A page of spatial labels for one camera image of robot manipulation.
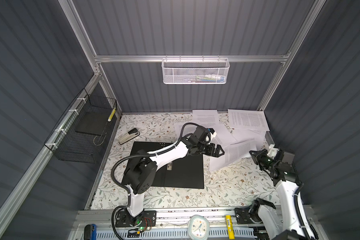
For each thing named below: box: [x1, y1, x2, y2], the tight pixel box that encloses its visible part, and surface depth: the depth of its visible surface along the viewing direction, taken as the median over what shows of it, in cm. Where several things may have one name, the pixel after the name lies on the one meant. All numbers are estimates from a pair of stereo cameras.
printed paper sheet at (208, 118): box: [192, 109, 220, 129], surface depth 122 cm
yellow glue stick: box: [225, 215, 235, 240], surface depth 72 cm
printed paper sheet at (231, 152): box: [208, 138, 257, 171], surface depth 93 cm
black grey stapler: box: [118, 128, 140, 145], surface depth 105 cm
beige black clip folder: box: [156, 154, 205, 189], surface depth 89 cm
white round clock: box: [188, 214, 210, 240], surface depth 70 cm
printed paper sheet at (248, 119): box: [227, 109, 270, 131], surface depth 118 cm
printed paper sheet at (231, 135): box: [216, 124, 270, 150], surface depth 111 cm
